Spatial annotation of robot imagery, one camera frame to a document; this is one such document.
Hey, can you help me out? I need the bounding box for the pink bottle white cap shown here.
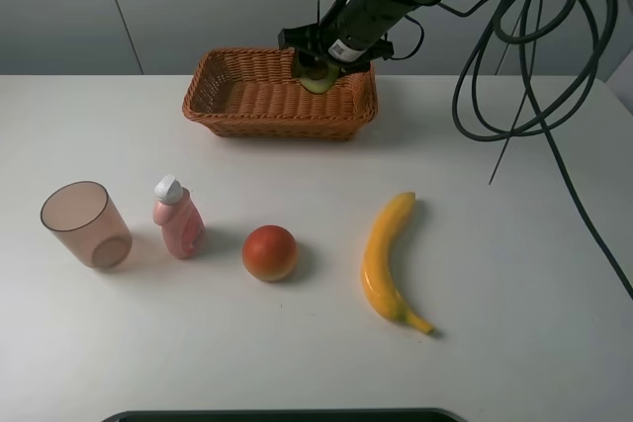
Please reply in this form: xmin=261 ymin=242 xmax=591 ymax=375
xmin=152 ymin=175 xmax=205 ymax=259

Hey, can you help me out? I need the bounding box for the woven wicker basket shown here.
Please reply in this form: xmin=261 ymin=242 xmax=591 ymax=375
xmin=182 ymin=47 xmax=378 ymax=140

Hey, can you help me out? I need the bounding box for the red orange tomato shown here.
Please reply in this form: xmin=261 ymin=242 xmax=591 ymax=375
xmin=242 ymin=225 xmax=298 ymax=283

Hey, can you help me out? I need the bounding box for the yellow banana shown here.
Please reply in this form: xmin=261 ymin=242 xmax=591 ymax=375
xmin=361 ymin=192 xmax=435 ymax=335

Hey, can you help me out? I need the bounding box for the brown translucent plastic cup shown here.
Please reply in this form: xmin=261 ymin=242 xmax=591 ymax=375
xmin=40 ymin=181 xmax=133 ymax=271

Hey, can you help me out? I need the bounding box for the black cable bundle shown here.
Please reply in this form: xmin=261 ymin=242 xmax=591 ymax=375
xmin=405 ymin=0 xmax=633 ymax=300

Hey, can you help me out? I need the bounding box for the black tray edge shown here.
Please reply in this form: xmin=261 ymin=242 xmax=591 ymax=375
xmin=105 ymin=408 xmax=464 ymax=422

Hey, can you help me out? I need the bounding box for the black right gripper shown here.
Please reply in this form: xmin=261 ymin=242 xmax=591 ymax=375
xmin=278 ymin=0 xmax=394 ymax=77

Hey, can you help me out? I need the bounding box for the halved avocado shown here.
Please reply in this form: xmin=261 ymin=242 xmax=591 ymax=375
xmin=291 ymin=56 xmax=340 ymax=95

